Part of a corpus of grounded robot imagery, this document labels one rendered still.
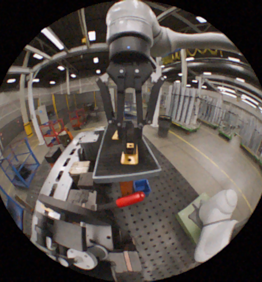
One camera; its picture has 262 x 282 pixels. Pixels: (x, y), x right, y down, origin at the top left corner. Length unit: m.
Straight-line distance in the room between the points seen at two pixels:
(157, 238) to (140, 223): 0.15
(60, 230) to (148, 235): 0.50
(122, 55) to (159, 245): 0.74
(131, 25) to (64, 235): 0.33
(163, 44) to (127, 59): 0.17
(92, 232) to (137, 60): 0.46
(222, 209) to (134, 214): 0.49
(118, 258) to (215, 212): 0.41
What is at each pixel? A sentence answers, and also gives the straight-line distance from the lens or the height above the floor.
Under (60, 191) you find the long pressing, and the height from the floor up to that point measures 1.00.
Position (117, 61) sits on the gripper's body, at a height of 1.36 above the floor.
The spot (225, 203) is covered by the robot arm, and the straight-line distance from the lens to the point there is 0.48.
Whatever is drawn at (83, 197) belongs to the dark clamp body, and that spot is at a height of 1.08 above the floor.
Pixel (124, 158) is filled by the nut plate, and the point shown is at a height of 1.16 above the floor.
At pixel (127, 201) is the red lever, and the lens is 0.16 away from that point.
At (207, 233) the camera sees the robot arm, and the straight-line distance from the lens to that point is 0.50.
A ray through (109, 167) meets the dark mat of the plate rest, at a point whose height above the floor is 1.16.
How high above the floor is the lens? 1.30
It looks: 30 degrees down
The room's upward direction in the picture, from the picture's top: straight up
